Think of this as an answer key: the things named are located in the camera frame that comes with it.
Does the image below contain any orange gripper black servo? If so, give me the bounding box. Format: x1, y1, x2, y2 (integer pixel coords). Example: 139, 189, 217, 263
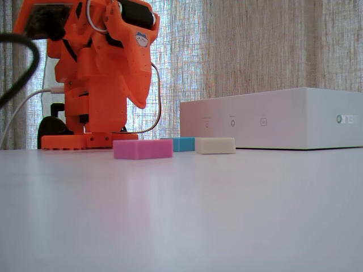
105, 0, 160, 109

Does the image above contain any pink cuboid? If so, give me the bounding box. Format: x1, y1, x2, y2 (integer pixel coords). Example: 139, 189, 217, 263
112, 138, 174, 160

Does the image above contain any blue cuboid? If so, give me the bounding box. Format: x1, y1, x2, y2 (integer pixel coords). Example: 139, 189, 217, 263
160, 137, 196, 152

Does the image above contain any cream cuboid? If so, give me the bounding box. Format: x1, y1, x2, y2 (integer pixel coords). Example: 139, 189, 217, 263
194, 137, 237, 155

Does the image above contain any white cardboard bin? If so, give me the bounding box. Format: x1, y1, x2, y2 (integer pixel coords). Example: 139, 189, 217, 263
179, 87, 363, 150

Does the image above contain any black table clamp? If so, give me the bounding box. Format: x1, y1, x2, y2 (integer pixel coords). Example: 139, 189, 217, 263
37, 103, 75, 150

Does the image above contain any white red black servo wire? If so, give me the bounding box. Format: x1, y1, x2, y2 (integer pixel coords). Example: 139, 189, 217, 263
86, 0, 109, 33
124, 61, 163, 134

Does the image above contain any white USB cable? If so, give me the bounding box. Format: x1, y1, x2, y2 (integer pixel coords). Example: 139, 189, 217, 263
0, 87, 65, 150

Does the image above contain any thick black cable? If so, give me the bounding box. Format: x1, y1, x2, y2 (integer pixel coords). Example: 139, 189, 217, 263
0, 32, 41, 109

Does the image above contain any wrist camera with orange bracket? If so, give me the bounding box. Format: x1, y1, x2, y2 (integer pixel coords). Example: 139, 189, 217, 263
13, 0, 75, 41

